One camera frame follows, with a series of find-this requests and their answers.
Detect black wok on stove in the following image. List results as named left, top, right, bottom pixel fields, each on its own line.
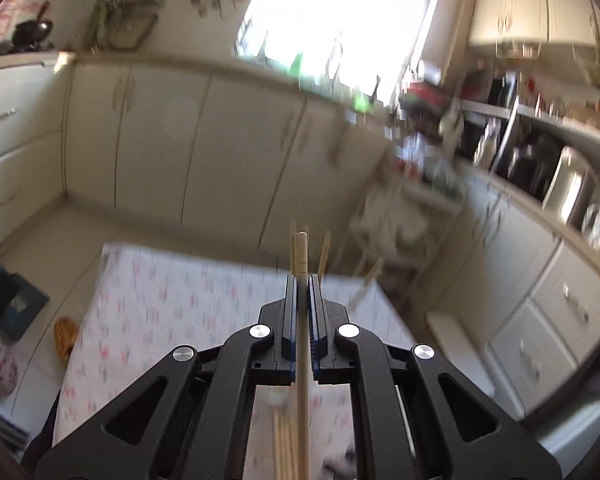
left=12, top=0, right=54, bottom=52

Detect floral cherry tablecloth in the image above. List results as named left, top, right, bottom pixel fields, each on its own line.
left=53, top=243, right=415, bottom=479

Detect wooden chopstick four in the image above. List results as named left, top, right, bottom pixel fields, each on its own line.
left=296, top=231, right=311, bottom=480

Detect yellow slipper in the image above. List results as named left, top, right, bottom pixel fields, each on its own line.
left=54, top=318, right=79, bottom=366

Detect wall utensil rack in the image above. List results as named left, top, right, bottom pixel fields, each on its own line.
left=85, top=0, right=166, bottom=53

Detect white plastic jug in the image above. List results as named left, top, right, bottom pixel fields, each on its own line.
left=438, top=108, right=464, bottom=158

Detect wooden chopstick three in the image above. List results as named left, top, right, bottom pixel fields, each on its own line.
left=349, top=258, right=384, bottom=310

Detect wooden chopstick five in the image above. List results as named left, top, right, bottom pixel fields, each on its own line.
left=273, top=410, right=286, bottom=480

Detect green dish soap bottle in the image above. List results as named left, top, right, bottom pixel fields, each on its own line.
left=288, top=53, right=303, bottom=80

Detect wooden chopstick one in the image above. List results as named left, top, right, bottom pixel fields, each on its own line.
left=289, top=219, right=298, bottom=276

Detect black kettle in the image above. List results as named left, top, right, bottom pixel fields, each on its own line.
left=505, top=133, right=562, bottom=200

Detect stacked bowls and plates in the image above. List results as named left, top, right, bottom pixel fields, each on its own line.
left=398, top=80, right=451, bottom=136

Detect white electric water boiler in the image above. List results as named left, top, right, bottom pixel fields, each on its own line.
left=542, top=146, right=597, bottom=230

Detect dark teal box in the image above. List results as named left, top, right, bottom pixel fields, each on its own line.
left=0, top=265, right=50, bottom=342

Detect wooden chopstick six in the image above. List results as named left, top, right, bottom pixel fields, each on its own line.
left=284, top=412, right=298, bottom=480

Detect white rolling utility cart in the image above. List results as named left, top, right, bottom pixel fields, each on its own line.
left=332, top=146, right=466, bottom=282

